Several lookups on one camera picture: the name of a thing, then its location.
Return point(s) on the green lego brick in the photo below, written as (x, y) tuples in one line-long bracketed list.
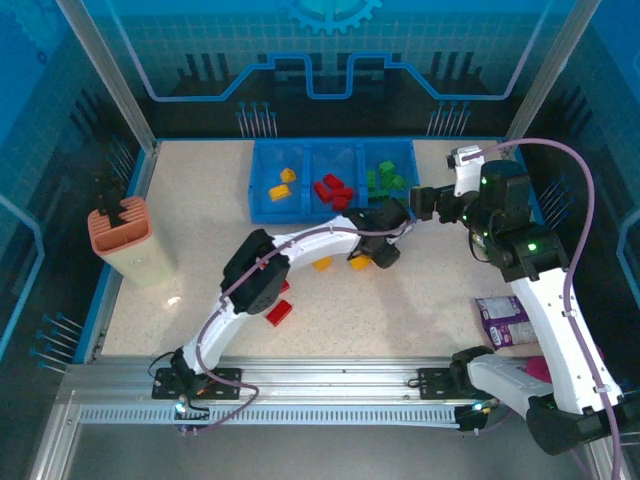
[(386, 167), (372, 178), (398, 182), (380, 196)]

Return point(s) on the yellow lego brick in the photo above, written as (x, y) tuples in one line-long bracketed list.
[(288, 174), (280, 192), (322, 264), (359, 263)]

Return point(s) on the small red lego brick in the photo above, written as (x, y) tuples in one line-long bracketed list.
[(285, 286), (341, 203)]

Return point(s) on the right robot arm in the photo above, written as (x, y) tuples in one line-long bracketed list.
[(550, 320)]

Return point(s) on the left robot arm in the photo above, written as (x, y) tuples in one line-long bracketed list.
[(255, 280)]

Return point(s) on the purple snack bag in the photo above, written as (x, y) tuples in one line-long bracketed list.
[(502, 320)]

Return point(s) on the blue three-compartment bin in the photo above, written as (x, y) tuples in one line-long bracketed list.
[(270, 165)]

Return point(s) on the magenta plastic cup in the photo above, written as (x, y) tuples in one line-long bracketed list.
[(537, 367)]

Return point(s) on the small black controller board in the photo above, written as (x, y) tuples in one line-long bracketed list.
[(192, 419), (470, 420)]

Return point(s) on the pink cream slotted holder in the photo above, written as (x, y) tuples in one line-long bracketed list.
[(125, 235)]

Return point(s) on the black tool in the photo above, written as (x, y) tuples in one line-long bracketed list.
[(107, 200)]

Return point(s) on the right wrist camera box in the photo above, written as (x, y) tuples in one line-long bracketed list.
[(467, 172)]

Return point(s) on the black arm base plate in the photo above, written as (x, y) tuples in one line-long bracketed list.
[(225, 382), (435, 382)]

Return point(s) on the aluminium frame post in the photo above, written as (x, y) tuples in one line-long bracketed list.
[(542, 75), (112, 75)]

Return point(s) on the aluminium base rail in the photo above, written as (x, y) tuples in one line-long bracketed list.
[(325, 380)]

